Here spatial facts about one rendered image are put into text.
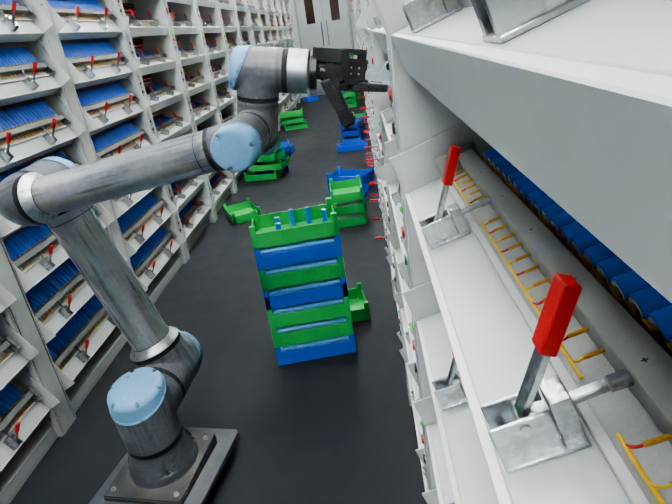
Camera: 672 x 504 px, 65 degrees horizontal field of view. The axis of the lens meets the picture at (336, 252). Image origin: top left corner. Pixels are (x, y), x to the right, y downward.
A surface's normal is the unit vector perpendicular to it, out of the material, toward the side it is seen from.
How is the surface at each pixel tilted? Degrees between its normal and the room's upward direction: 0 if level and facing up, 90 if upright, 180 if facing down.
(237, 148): 94
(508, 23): 90
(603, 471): 19
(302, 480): 0
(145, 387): 9
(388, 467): 0
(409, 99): 90
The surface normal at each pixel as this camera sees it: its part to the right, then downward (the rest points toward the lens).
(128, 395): -0.16, -0.83
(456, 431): -0.44, -0.83
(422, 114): -0.04, 0.39
